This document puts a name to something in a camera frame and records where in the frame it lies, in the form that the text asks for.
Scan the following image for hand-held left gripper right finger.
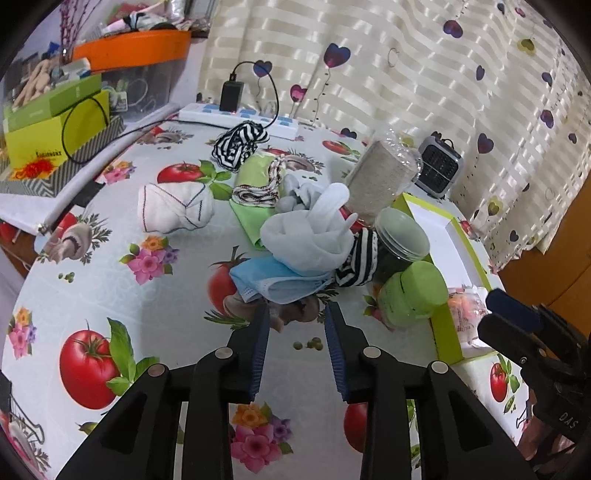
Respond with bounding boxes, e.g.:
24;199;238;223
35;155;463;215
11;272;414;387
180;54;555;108
323;302;539;480

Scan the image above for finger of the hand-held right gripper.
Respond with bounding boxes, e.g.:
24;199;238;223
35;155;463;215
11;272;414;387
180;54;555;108
485;288;546;332
477;313;542;367

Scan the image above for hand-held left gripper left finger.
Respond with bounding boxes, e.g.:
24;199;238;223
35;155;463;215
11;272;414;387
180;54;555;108
55;302;271;480

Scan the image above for blue face mask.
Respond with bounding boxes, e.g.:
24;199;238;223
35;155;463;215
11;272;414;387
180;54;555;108
229;256;335;305

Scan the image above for white box with green rim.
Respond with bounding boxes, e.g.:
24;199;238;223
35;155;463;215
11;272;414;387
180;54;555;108
390;191;502;365

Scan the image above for black white striped sock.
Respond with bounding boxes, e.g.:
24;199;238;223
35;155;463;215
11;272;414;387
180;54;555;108
333;228;382;288
211;120;272;172

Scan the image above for plain white sock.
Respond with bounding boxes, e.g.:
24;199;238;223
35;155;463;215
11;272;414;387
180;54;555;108
260;182;358;278

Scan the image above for white sock with red stitching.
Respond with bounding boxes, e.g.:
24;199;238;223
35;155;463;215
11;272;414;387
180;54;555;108
137;181;215;234

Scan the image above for person's right hand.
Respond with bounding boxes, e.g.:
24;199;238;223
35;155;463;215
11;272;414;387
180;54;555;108
516;408;578;462

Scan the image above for plastic packet with orange contents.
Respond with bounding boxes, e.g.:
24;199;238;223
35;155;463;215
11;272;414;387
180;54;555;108
447;286;496;348

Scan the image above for wooden cabinet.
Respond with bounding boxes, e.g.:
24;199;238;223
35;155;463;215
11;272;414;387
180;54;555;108
496;180;591;333

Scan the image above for clear jar with dark contents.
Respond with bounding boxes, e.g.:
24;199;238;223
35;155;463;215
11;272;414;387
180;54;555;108
372;207;432;283

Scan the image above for printed vegetable tablecloth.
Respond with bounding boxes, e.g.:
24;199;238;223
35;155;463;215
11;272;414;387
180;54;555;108
0;115;541;480

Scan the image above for red object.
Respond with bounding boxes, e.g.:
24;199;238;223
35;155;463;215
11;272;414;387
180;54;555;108
339;207;365;232

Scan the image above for small grey heater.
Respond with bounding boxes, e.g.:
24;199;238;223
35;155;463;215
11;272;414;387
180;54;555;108
414;131;463;199

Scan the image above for patterned trim sock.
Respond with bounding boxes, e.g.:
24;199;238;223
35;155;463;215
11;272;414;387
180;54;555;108
232;157;288;208

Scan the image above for clear bottle of beige grain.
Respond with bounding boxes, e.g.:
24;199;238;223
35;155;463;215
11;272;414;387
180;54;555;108
344;129;424;228

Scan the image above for light green cloth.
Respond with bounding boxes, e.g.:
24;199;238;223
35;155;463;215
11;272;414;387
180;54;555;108
229;154;283;250

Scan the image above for heart print curtain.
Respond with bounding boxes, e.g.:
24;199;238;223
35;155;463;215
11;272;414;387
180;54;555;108
196;0;591;275

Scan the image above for white power strip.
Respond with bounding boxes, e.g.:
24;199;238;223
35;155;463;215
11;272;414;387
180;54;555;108
178;102;300;140

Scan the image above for grey zigzag pattern box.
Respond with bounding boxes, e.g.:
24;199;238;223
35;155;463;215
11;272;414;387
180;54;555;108
0;114;125;198

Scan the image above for lime green box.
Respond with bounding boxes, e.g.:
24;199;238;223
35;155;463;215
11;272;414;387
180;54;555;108
4;90;112;169

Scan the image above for clear bin with orange lid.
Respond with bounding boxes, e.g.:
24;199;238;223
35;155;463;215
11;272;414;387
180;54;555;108
69;28;192;121

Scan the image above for flat green box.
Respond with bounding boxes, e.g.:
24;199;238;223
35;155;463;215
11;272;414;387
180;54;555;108
2;74;103;132

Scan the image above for beige doll figure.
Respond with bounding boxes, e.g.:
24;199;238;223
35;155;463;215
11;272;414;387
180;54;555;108
13;58;60;109

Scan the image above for purple flower sprigs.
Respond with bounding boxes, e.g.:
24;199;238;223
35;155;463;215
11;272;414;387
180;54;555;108
59;0;95;63

